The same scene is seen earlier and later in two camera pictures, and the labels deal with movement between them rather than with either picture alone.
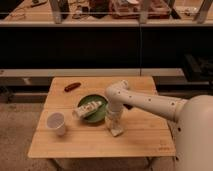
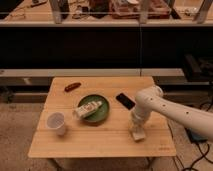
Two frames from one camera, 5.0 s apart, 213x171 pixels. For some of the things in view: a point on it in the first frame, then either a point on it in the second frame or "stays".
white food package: x=85 y=108 stays
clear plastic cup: x=57 y=121 stays
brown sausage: x=72 y=86 stays
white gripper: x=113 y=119 → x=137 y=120
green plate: x=100 y=114 stays
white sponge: x=116 y=132 → x=138 y=136
